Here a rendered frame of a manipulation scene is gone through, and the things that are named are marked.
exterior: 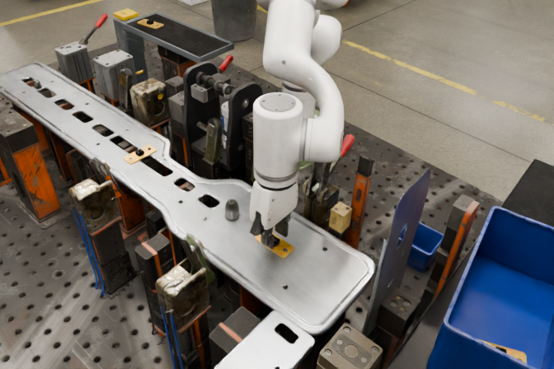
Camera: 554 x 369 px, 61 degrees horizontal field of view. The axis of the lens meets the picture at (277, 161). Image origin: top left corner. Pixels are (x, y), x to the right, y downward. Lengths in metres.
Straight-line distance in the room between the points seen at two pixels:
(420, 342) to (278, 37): 0.58
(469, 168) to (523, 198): 1.84
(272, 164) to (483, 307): 0.46
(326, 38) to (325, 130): 0.71
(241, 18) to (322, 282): 3.47
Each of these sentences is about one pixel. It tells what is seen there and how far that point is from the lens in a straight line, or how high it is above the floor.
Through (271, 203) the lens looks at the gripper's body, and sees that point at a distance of 0.88.
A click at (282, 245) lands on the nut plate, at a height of 1.00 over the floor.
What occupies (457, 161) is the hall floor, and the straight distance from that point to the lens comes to 3.09.
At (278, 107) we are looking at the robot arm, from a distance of 0.79.
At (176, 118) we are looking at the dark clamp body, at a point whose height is 1.02.
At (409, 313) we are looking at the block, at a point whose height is 1.08.
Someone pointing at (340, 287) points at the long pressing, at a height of 1.00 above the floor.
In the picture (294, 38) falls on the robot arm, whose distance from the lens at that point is 0.88.
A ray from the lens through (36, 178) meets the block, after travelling 1.54.
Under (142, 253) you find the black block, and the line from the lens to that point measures 1.05.
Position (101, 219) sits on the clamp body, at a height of 0.95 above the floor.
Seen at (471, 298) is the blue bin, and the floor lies 1.03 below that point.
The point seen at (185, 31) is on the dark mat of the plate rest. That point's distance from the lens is 1.56.
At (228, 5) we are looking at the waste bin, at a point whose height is 0.33.
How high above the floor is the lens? 1.76
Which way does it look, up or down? 38 degrees down
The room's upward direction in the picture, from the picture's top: 2 degrees clockwise
